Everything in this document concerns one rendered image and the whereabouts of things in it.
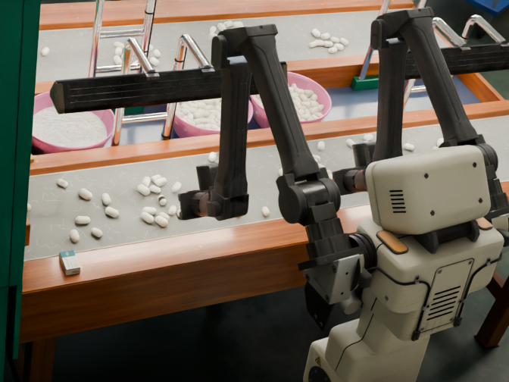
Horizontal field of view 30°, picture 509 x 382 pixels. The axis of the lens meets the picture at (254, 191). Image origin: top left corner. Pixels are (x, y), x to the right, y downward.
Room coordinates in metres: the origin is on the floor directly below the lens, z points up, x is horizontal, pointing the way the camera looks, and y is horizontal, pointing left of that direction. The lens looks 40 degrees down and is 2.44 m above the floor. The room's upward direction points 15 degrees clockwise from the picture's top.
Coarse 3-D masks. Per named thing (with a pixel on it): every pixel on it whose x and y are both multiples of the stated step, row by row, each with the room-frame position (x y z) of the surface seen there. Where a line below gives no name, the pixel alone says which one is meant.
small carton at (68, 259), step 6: (60, 252) 1.58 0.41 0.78; (66, 252) 1.59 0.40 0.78; (72, 252) 1.59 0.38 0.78; (60, 258) 1.58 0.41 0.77; (66, 258) 1.57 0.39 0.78; (72, 258) 1.57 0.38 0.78; (66, 264) 1.55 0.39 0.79; (72, 264) 1.56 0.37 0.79; (78, 264) 1.56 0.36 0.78; (66, 270) 1.54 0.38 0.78; (72, 270) 1.54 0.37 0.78; (78, 270) 1.55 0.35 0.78
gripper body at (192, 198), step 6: (192, 192) 1.75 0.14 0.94; (198, 192) 1.75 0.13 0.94; (180, 198) 1.72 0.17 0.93; (186, 198) 1.73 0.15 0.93; (192, 198) 1.73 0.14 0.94; (198, 198) 1.71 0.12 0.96; (180, 204) 1.71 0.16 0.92; (186, 204) 1.72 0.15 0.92; (192, 204) 1.71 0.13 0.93; (198, 204) 1.69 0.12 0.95; (186, 210) 1.71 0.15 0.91; (192, 210) 1.71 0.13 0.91; (198, 210) 1.69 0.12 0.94; (180, 216) 1.70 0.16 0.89; (186, 216) 1.70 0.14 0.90; (192, 216) 1.71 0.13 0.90; (198, 216) 1.72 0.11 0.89; (204, 216) 1.72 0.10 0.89
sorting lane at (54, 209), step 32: (416, 128) 2.57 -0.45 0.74; (480, 128) 2.67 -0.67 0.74; (160, 160) 2.07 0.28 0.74; (192, 160) 2.11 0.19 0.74; (256, 160) 2.19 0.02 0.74; (320, 160) 2.27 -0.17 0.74; (352, 160) 2.31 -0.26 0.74; (32, 192) 1.81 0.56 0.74; (64, 192) 1.84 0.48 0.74; (96, 192) 1.88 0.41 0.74; (128, 192) 1.91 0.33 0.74; (160, 192) 1.94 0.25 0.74; (256, 192) 2.05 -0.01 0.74; (32, 224) 1.70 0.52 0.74; (64, 224) 1.73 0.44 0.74; (96, 224) 1.76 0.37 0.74; (128, 224) 1.79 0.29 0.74; (192, 224) 1.85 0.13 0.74; (224, 224) 1.88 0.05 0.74; (32, 256) 1.59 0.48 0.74
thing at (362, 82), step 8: (384, 0) 2.81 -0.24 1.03; (424, 0) 2.89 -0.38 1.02; (384, 8) 2.81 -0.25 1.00; (368, 48) 2.81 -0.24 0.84; (368, 56) 2.81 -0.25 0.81; (368, 64) 2.81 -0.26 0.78; (360, 72) 2.81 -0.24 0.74; (352, 80) 2.81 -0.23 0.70; (360, 80) 2.80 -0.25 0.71; (368, 80) 2.82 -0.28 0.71; (376, 80) 2.84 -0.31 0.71; (352, 88) 2.80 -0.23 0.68; (360, 88) 2.80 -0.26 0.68; (368, 88) 2.82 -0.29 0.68; (376, 88) 2.84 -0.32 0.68
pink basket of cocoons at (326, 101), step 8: (288, 72) 2.65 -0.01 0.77; (288, 80) 2.64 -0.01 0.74; (304, 80) 2.64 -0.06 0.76; (312, 80) 2.64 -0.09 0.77; (304, 88) 2.63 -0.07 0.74; (320, 88) 2.61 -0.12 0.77; (320, 96) 2.59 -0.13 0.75; (328, 96) 2.57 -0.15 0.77; (256, 104) 2.43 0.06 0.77; (320, 104) 2.58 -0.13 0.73; (328, 104) 2.54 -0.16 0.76; (264, 112) 2.41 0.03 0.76; (328, 112) 2.48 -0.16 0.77; (256, 120) 2.46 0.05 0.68; (264, 120) 2.42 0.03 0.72; (312, 120) 2.42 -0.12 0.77; (320, 120) 2.47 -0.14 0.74
